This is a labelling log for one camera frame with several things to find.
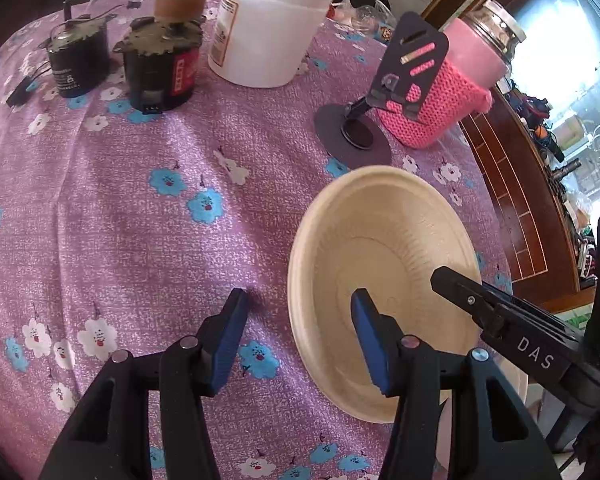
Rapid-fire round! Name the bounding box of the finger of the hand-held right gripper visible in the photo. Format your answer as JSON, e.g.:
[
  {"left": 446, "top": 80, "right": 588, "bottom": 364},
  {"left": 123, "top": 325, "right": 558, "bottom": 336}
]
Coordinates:
[
  {"left": 480, "top": 280, "right": 588, "bottom": 343},
  {"left": 431, "top": 266, "right": 581, "bottom": 386}
]

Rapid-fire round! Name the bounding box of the pink bottle with knitted sleeve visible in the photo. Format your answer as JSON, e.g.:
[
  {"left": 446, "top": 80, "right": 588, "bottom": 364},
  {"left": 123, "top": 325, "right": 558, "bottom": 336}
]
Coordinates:
[{"left": 377, "top": 0, "right": 526, "bottom": 150}]

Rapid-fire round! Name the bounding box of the black motor with wooden wheel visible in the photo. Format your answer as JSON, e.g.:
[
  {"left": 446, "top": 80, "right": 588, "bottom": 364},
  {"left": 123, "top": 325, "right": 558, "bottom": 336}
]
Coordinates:
[{"left": 115, "top": 0, "right": 205, "bottom": 113}]

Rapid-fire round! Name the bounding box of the white plastic jar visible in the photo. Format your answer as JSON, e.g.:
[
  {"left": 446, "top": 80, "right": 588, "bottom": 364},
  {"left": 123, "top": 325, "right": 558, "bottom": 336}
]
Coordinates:
[{"left": 207, "top": 0, "right": 338, "bottom": 88}]

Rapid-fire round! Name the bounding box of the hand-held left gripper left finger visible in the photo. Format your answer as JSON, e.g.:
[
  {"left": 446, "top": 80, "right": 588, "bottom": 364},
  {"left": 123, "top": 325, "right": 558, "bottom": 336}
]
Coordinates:
[{"left": 39, "top": 288, "right": 251, "bottom": 480}]

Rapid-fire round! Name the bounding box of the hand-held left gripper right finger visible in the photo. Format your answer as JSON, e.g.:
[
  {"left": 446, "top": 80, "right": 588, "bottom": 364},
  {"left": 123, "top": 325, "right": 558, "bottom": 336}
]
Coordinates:
[{"left": 350, "top": 288, "right": 563, "bottom": 480}]

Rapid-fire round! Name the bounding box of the black cylindrical motor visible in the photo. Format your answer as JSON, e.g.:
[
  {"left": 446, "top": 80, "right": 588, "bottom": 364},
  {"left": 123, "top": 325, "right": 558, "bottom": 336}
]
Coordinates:
[{"left": 46, "top": 0, "right": 116, "bottom": 98}]

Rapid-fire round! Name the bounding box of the beige paper plate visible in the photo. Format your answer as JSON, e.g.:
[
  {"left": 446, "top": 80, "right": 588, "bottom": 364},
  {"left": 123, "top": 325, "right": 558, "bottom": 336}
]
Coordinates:
[{"left": 287, "top": 165, "right": 482, "bottom": 423}]

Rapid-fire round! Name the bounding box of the black phone stand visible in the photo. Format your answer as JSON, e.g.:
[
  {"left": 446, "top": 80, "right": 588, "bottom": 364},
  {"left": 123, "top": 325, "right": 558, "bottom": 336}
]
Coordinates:
[{"left": 314, "top": 11, "right": 451, "bottom": 166}]

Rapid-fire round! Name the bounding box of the small black plug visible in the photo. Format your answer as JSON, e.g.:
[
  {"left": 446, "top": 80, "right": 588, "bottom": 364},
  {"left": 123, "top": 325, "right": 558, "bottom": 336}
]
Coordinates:
[{"left": 6, "top": 77, "right": 38, "bottom": 107}]

